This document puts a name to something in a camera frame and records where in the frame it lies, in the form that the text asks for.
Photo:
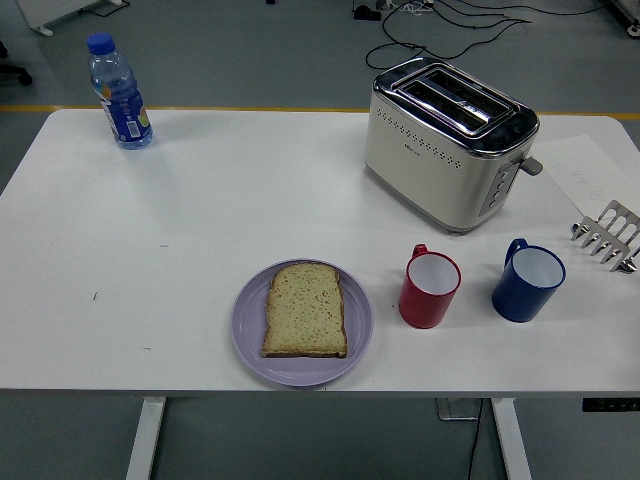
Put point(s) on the metal toast rack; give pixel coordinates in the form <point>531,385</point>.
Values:
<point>607,240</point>

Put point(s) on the white equipment leg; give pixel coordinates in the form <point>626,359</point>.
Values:
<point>630,15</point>

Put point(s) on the purple plate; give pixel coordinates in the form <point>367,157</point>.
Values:
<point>250,325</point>

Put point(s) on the white panel stand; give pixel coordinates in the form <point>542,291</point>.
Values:
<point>45,12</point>

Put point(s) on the black table control panel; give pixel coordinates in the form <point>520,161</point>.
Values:
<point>610,405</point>

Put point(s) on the blue mug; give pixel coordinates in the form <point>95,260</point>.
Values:
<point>517,300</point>

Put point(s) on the clear plastic bracket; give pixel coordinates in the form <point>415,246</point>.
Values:
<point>457,410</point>

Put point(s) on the white table leg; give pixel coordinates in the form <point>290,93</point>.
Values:
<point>510,440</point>
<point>145,440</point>

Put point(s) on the bread slice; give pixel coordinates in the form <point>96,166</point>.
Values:
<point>305,315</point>

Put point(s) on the black office chair base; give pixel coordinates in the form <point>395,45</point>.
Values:
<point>12,70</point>

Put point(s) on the red mug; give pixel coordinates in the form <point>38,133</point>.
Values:
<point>422,307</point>

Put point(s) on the cream and chrome toaster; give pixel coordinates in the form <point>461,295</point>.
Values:
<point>425,165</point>

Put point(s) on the water bottle blue cap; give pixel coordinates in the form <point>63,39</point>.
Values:
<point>125,115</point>

